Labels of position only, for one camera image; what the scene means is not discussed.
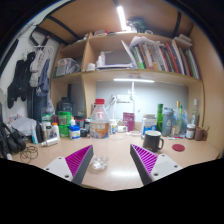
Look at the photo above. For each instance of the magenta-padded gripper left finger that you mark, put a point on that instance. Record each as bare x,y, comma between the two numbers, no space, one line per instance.
58,166

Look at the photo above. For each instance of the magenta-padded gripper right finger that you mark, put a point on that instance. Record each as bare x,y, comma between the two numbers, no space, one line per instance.
164,165

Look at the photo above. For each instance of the clear bottle with orange label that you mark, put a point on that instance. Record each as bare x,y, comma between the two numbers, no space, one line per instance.
99,128

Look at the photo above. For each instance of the flat round red coaster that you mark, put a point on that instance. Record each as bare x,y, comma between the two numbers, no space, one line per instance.
178,147

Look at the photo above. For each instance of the silver can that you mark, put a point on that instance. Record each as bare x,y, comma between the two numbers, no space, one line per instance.
50,142

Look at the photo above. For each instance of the black mug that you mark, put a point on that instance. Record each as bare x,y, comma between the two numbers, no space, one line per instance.
151,141

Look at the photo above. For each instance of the white bottle with orange cap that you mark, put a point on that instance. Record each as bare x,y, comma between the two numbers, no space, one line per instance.
55,131

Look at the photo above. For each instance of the black hair bands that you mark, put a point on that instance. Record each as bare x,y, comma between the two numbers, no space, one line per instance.
25,155

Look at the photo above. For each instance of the brown jar with white lid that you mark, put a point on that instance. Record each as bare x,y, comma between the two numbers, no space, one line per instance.
190,132

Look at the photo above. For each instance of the grey shaker bottle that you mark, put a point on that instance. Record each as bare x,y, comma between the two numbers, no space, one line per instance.
167,122

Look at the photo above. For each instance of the white and blue carton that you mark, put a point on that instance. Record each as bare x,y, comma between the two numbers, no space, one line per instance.
148,125

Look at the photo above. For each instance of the green tub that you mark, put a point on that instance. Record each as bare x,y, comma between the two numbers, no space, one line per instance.
64,120

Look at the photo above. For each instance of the yellow-capped bottle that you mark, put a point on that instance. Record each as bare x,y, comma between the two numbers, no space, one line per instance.
178,120

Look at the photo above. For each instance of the brown mug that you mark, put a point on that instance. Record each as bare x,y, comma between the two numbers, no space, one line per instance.
200,134

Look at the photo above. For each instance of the green-capped bottle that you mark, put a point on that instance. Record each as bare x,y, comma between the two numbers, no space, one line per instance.
182,120

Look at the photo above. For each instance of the green bottle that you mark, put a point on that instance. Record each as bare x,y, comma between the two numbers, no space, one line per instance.
160,116

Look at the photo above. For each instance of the black bag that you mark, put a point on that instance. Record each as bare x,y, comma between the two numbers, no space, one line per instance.
11,140

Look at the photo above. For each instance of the magenta box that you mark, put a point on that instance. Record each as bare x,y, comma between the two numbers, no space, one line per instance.
128,120

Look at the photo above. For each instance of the tall clear glass bottle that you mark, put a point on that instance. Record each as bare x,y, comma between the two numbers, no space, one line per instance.
195,115

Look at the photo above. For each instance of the white desk lamp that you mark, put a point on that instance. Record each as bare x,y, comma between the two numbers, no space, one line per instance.
133,80

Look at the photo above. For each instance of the hanging clothes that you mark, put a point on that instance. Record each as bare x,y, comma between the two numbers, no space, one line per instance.
40,76

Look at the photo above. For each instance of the wooden shelf unit with books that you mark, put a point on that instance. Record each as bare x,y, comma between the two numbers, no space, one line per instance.
110,74

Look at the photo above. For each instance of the ceiling light tube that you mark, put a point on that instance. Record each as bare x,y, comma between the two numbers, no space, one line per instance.
122,18

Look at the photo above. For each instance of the white wall socket strip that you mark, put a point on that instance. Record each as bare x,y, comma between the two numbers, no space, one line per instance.
122,98

